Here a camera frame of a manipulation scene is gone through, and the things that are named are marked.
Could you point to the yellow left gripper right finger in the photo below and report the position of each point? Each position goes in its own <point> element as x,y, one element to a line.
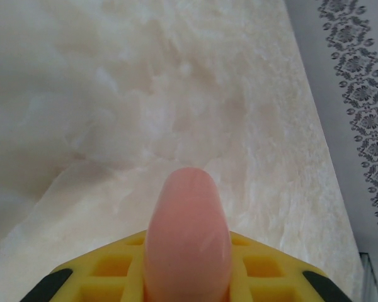
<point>286,283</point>

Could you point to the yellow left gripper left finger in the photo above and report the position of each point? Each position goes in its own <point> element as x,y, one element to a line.
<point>78,283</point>

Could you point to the rectangular coral charging case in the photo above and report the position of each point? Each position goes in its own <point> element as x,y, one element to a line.
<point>187,236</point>

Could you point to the aluminium frame post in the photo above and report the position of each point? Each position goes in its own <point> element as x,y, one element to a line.
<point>367,280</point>

